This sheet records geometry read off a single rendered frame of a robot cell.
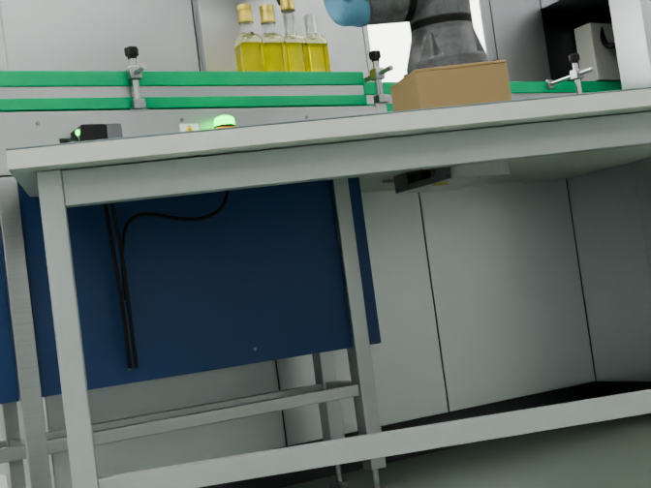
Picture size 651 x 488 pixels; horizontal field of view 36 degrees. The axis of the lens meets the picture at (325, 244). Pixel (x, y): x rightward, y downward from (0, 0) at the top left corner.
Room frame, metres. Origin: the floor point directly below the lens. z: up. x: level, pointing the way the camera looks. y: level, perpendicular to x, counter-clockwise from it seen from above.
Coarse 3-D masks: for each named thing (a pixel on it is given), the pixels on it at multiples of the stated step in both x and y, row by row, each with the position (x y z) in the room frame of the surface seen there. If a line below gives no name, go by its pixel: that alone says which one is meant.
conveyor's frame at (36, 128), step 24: (0, 120) 1.90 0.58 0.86; (24, 120) 1.92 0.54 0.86; (48, 120) 1.94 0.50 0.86; (72, 120) 1.97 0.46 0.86; (96, 120) 1.99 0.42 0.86; (120, 120) 2.02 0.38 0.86; (144, 120) 2.04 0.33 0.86; (168, 120) 2.07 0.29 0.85; (192, 120) 2.09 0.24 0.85; (240, 120) 2.15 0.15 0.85; (264, 120) 2.18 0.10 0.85; (288, 120) 2.21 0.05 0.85; (0, 144) 1.89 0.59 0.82; (24, 144) 1.92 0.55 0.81; (0, 168) 1.89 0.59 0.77
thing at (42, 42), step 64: (0, 0) 2.21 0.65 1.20; (64, 0) 2.28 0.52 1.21; (128, 0) 2.36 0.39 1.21; (192, 0) 2.45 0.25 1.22; (512, 0) 2.97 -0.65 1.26; (0, 64) 2.26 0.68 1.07; (64, 64) 2.27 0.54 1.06; (128, 64) 2.35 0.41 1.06; (192, 64) 2.43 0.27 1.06; (512, 64) 2.95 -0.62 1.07
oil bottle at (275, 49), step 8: (272, 32) 2.36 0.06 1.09; (264, 40) 2.35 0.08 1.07; (272, 40) 2.35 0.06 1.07; (280, 40) 2.36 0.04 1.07; (264, 48) 2.35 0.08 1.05; (272, 48) 2.35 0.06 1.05; (280, 48) 2.36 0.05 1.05; (272, 56) 2.35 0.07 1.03; (280, 56) 2.36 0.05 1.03; (272, 64) 2.34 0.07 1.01; (280, 64) 2.35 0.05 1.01; (288, 64) 2.37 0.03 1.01
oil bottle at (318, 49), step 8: (312, 40) 2.40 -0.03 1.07; (320, 40) 2.41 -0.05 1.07; (312, 48) 2.40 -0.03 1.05; (320, 48) 2.41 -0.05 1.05; (312, 56) 2.40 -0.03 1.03; (320, 56) 2.41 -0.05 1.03; (328, 56) 2.42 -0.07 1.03; (312, 64) 2.40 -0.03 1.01; (320, 64) 2.41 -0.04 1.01; (328, 64) 2.42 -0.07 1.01
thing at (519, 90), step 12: (372, 84) 2.47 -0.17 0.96; (384, 84) 2.48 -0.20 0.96; (516, 84) 2.70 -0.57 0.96; (528, 84) 2.72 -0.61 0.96; (540, 84) 2.74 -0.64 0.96; (564, 84) 2.79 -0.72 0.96; (588, 84) 2.84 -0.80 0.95; (600, 84) 2.86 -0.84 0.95; (612, 84) 2.89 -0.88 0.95; (372, 96) 2.47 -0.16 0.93; (516, 96) 2.70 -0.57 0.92; (528, 96) 2.72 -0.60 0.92; (540, 96) 2.75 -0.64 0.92
